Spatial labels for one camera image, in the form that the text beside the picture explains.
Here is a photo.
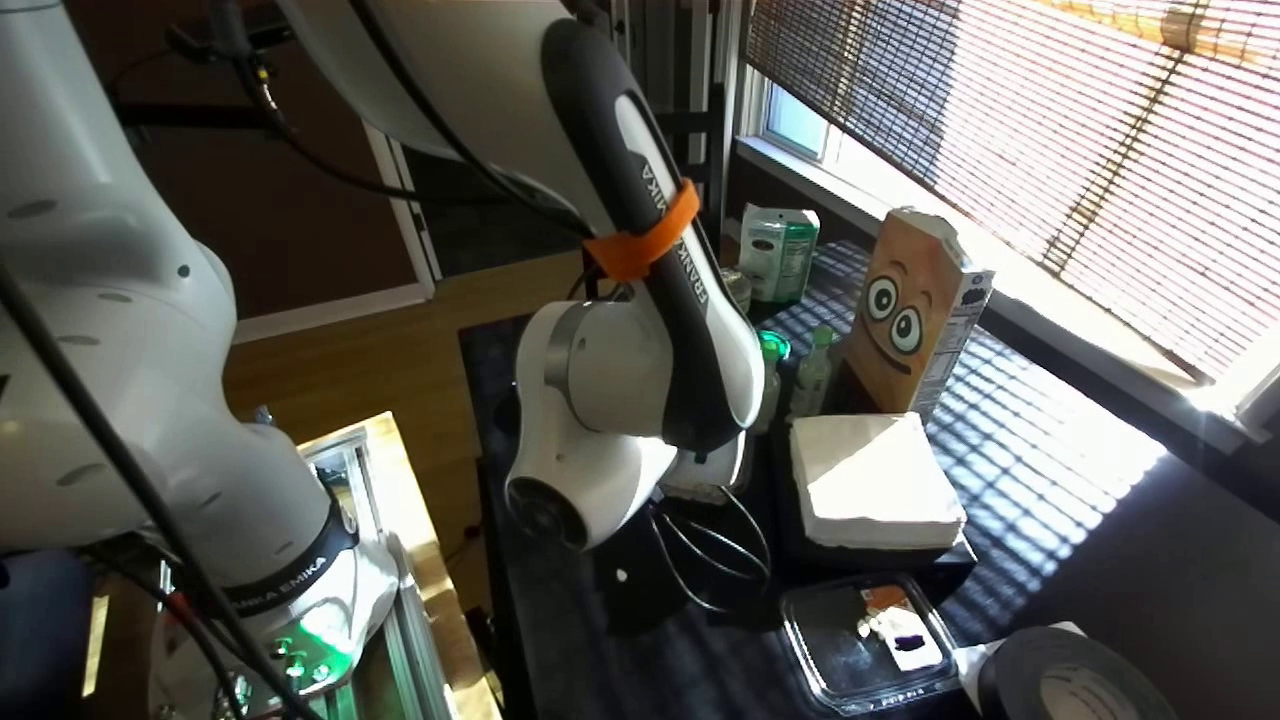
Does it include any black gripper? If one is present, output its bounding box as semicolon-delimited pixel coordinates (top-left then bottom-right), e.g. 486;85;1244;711
583;500;732;641

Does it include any clear plastic clamshell container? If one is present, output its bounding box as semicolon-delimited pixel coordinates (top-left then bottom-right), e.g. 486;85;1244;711
776;570;993;711

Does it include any clear bottle green cap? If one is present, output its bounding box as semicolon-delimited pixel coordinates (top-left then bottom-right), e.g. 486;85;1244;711
751;328;802;432
796;323;846;417

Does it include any stack of white napkins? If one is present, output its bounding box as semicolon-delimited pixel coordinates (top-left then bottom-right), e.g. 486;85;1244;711
779;406;970;555

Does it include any orange paper bag with face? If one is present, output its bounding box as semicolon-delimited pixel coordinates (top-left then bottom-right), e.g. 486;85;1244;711
840;202;1002;417

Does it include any black tape roll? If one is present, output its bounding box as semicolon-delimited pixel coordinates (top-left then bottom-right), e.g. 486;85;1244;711
955;619;1184;720

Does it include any wide window blind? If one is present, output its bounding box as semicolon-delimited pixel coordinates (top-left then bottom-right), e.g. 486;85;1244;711
738;0;1280;390

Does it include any orange velcro strap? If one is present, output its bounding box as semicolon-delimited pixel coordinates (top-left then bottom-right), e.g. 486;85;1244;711
579;174;706;289

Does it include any thick black cable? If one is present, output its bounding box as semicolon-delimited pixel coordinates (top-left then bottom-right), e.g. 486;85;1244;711
0;255;323;720

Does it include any white window frame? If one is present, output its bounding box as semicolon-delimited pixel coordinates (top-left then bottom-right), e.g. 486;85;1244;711
728;54;1280;453

